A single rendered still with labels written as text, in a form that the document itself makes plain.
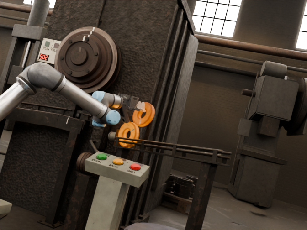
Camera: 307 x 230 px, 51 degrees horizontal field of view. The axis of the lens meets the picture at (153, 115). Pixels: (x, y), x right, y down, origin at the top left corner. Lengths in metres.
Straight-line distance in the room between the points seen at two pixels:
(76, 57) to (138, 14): 0.56
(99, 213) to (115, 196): 0.09
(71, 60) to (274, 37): 6.86
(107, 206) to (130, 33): 1.40
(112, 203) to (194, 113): 6.97
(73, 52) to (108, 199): 1.19
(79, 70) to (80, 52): 0.12
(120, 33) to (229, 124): 5.98
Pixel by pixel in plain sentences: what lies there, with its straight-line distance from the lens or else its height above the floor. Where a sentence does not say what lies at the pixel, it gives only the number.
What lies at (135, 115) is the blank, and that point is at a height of 0.83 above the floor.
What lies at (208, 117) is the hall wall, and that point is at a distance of 8.11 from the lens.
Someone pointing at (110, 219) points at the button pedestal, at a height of 0.39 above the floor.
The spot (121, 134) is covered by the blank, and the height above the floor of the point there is 0.69.
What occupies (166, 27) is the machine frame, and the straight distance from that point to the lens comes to 2.31.
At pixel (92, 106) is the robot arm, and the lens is 1.60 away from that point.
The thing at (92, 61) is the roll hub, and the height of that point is 1.10.
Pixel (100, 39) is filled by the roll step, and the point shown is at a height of 1.26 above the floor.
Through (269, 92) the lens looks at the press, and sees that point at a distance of 6.09.
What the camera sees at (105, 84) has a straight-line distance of 2.16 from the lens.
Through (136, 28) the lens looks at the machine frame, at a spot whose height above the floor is 1.44.
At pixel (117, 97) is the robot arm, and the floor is 0.89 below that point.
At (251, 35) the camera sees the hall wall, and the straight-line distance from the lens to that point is 8.57.
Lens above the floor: 0.75
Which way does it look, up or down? 3 degrees up
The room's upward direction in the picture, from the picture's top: 15 degrees clockwise
